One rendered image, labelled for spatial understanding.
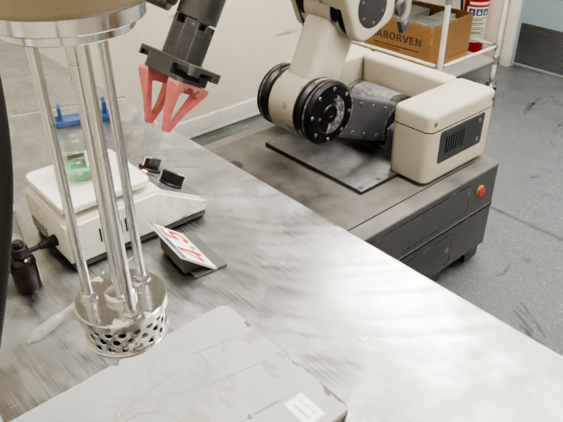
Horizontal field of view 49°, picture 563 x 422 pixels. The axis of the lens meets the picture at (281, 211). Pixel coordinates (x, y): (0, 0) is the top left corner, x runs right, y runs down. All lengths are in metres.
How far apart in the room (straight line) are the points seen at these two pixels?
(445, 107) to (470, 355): 1.08
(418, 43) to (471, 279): 1.31
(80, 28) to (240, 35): 2.53
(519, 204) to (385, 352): 1.82
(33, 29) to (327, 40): 1.30
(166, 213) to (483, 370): 0.44
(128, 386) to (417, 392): 0.28
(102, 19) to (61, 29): 0.02
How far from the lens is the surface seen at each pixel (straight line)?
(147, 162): 0.90
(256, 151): 1.88
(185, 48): 0.85
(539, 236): 2.30
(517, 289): 2.03
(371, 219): 1.58
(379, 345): 0.68
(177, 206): 0.84
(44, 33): 0.35
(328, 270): 0.77
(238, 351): 0.66
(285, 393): 0.62
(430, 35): 2.94
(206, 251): 0.80
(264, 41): 2.96
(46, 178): 0.84
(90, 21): 0.34
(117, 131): 0.43
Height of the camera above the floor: 1.23
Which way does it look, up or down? 33 degrees down
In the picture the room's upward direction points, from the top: 1 degrees counter-clockwise
